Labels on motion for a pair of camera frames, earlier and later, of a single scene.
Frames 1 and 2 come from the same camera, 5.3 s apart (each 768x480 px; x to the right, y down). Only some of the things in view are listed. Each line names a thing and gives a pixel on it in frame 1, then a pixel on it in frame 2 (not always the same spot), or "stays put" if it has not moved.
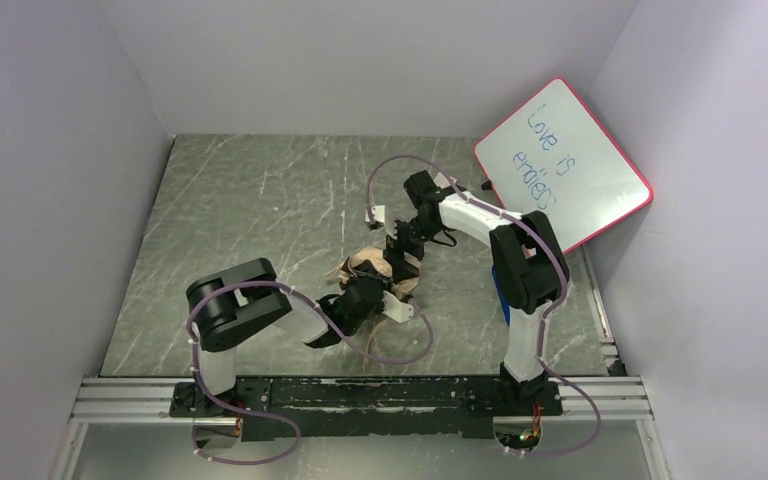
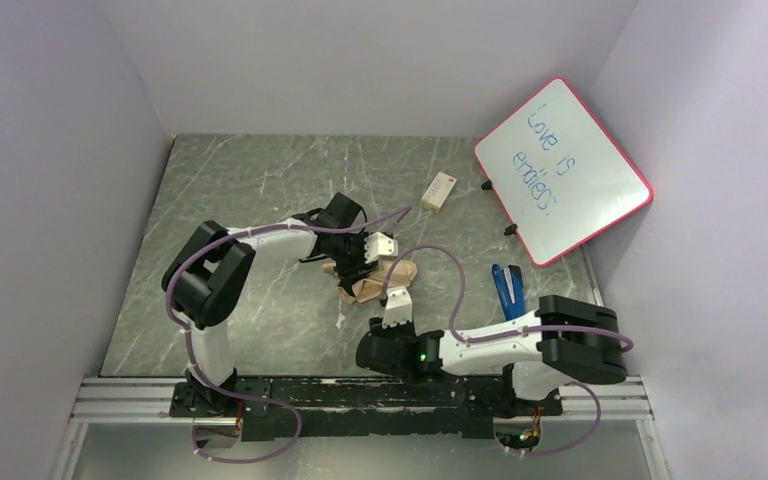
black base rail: (365, 408) stays put
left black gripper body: (371, 290) → (355, 263)
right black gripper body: (399, 250) → (392, 333)
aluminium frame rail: (105, 399) stays put
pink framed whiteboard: (548, 155) stays put
